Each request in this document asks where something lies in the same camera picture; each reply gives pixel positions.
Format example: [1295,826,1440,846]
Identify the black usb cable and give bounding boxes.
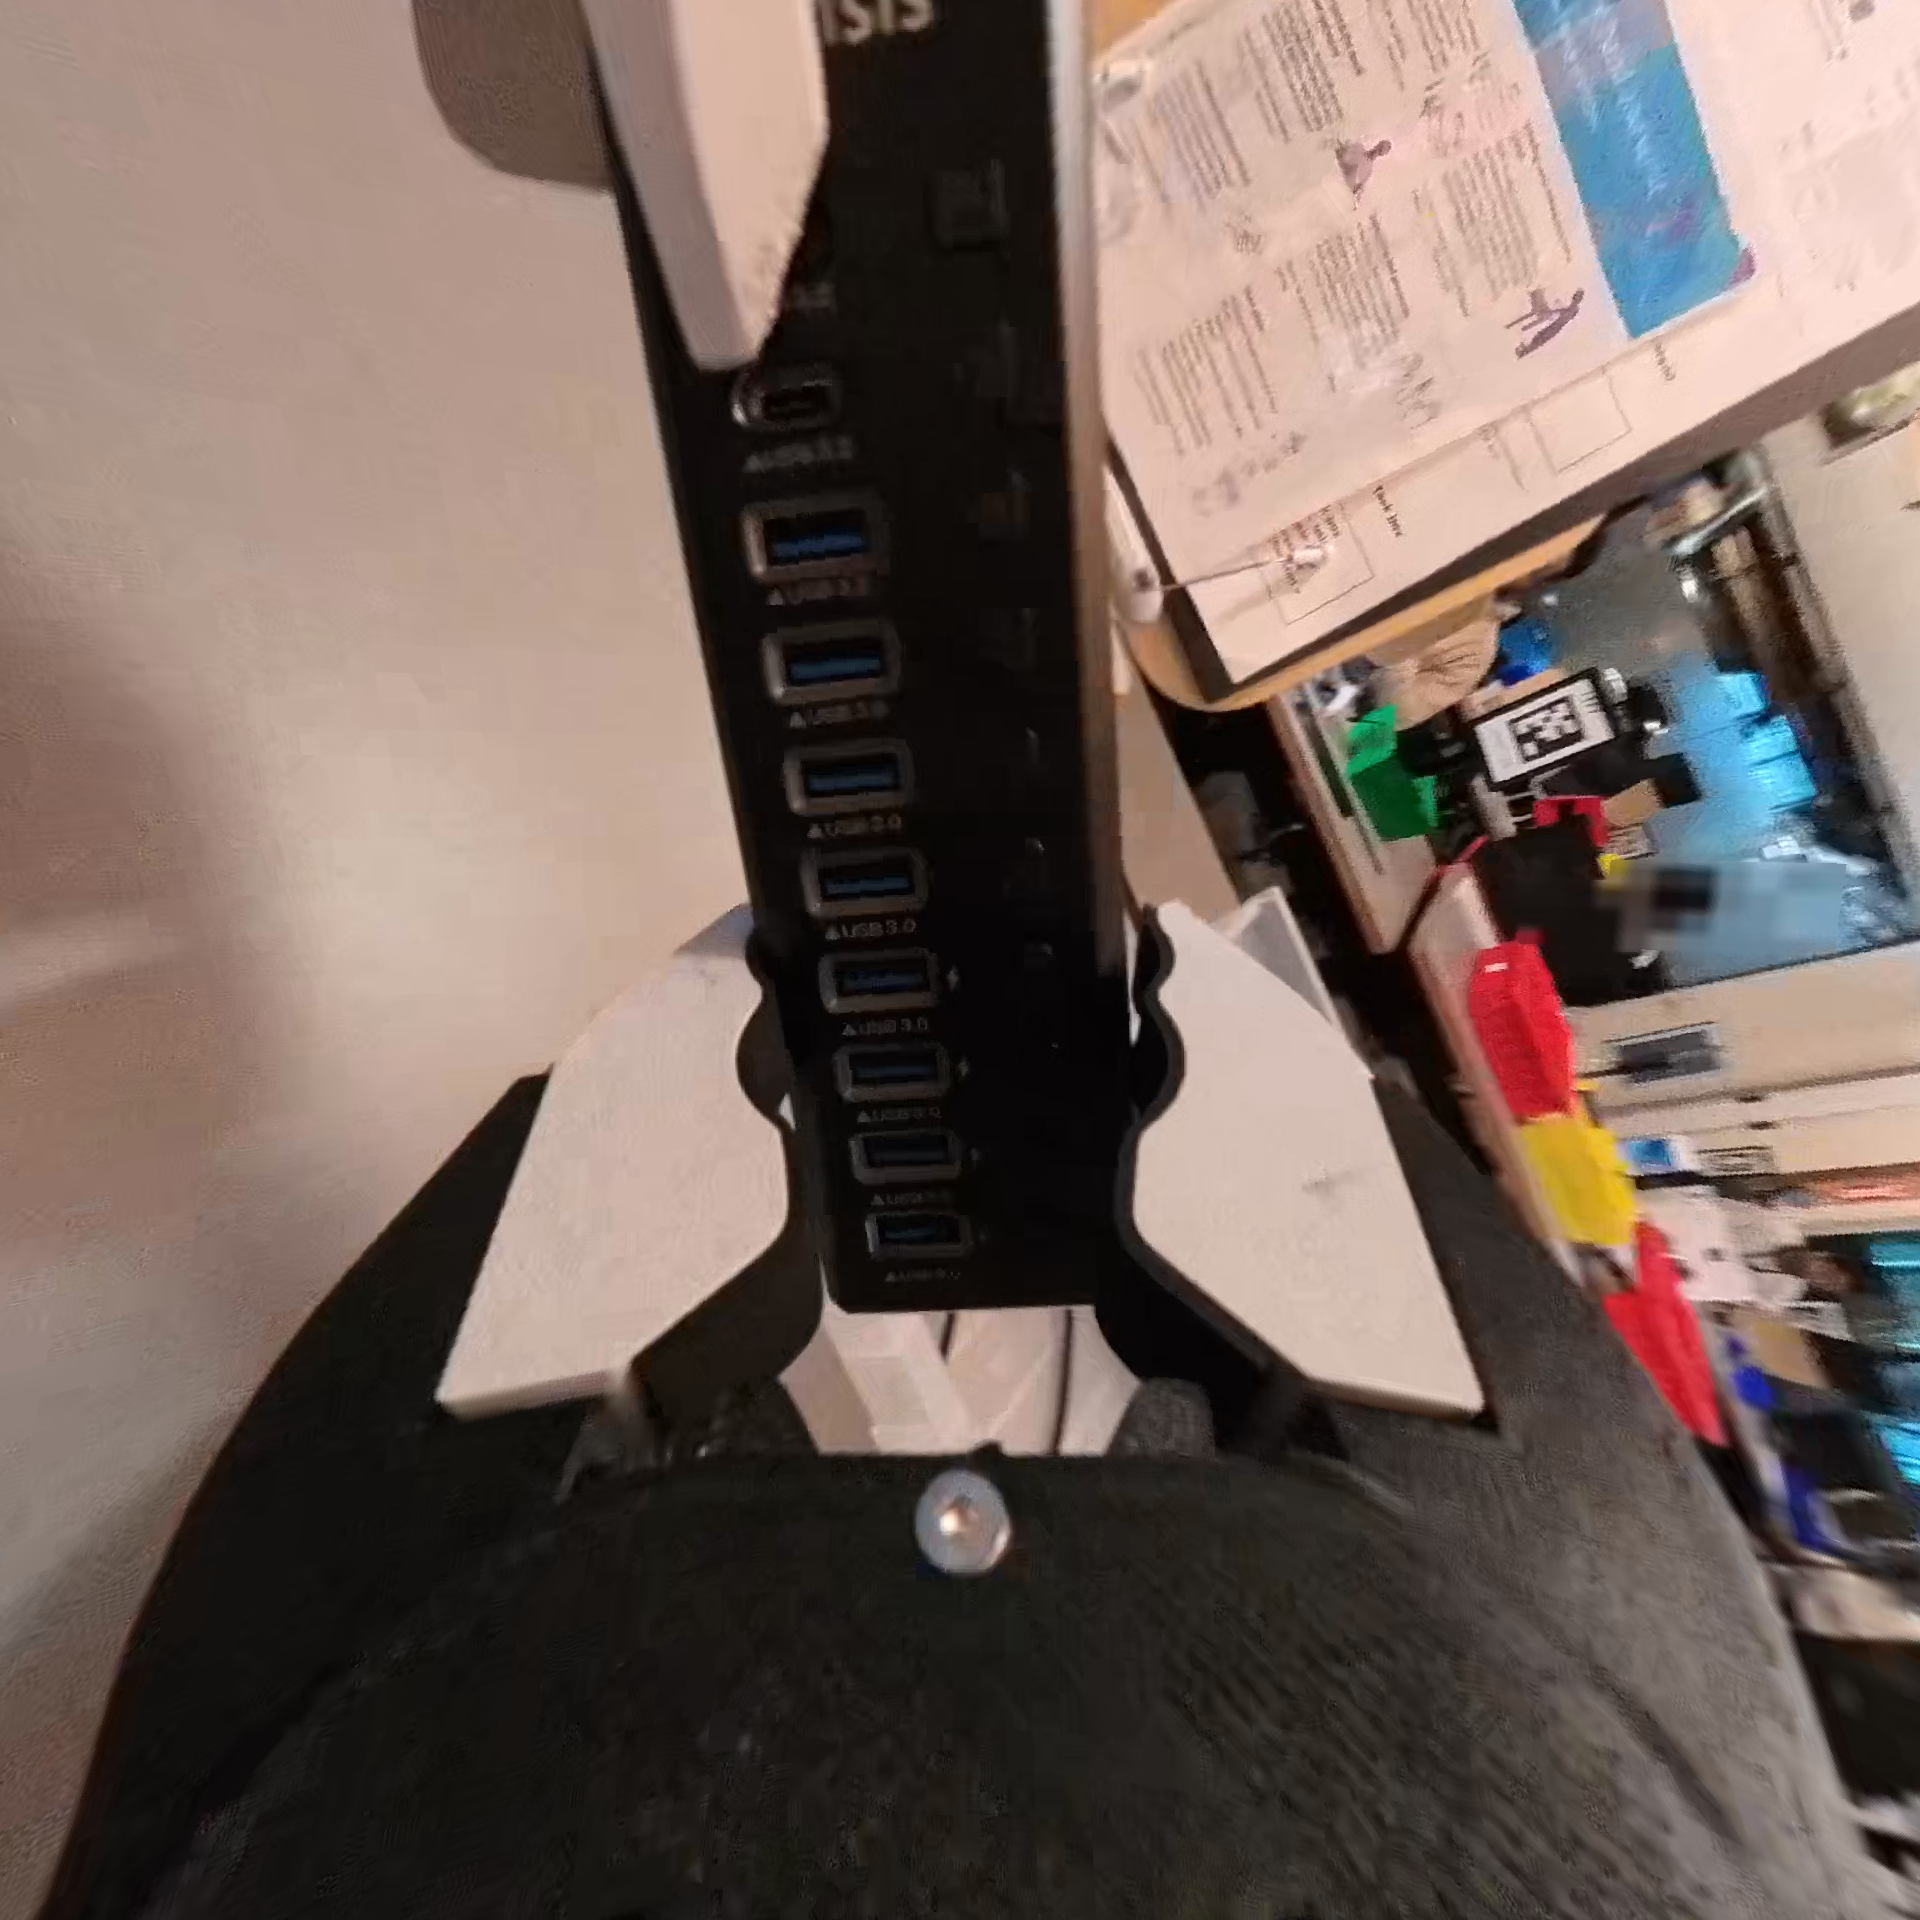
[933,1311,1079,1461]

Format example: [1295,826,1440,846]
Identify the fiducial marker board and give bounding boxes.
[1470,674,1629,790]

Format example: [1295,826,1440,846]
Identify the yellow plastic bin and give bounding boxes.
[1516,1118,1636,1249]

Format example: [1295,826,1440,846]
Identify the wooden document board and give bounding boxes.
[1087,0,1920,713]

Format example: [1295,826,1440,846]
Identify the red plastic bin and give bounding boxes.
[1597,1224,1728,1443]
[1463,938,1577,1120]

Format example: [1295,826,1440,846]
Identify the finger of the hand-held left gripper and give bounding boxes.
[576,0,833,374]

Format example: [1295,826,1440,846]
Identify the clear plastic bin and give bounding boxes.
[809,890,1339,1461]

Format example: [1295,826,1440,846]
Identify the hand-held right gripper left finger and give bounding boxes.
[435,903,819,1450]

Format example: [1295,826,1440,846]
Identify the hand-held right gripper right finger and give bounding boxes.
[1113,903,1489,1433]

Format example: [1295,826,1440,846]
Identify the green plastic bin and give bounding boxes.
[1339,703,1445,842]

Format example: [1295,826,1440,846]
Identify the printed instruction papers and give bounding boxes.
[1092,0,1920,685]

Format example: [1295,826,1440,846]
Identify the black power bank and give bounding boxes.
[614,0,1126,1314]

